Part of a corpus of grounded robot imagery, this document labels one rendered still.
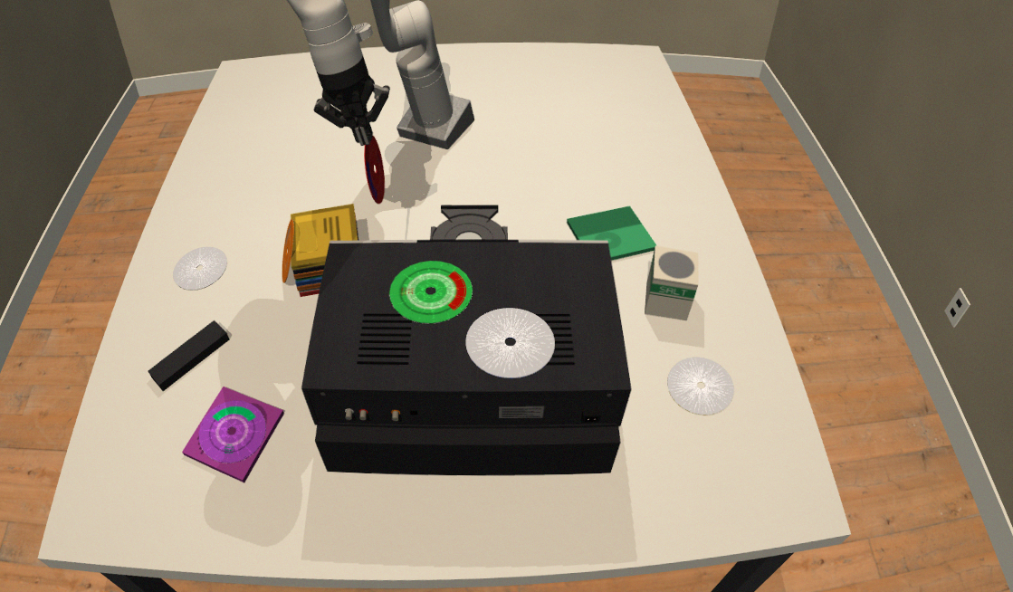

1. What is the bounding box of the green cd with red label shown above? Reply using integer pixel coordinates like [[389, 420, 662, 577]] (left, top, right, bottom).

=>
[[389, 261, 473, 323]]

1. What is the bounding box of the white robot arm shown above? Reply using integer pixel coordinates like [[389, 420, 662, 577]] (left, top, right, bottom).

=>
[[287, 0, 453, 129]]

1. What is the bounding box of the silver cd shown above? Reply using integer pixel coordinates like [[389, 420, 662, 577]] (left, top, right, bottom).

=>
[[466, 308, 555, 378], [173, 247, 227, 291], [667, 358, 734, 415]]

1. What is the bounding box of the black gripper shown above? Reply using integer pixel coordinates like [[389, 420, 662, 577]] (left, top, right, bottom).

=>
[[314, 56, 390, 146]]

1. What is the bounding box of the beige salt container with green label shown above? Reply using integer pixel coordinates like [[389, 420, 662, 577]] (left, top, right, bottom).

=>
[[645, 246, 698, 320]]

